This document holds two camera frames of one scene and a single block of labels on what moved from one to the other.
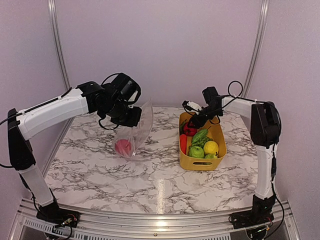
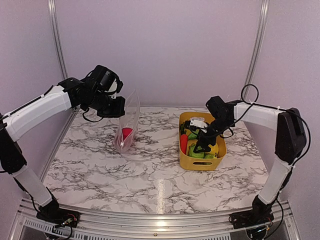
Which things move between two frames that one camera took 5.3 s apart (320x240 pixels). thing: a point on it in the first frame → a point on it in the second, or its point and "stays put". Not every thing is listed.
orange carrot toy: x=183 y=140 stays put
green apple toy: x=196 y=151 stays put
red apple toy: x=123 y=146 → x=125 y=132
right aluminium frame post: x=259 y=35 stays put
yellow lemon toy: x=211 y=147 stays put
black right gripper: x=198 y=122 → x=205 y=145
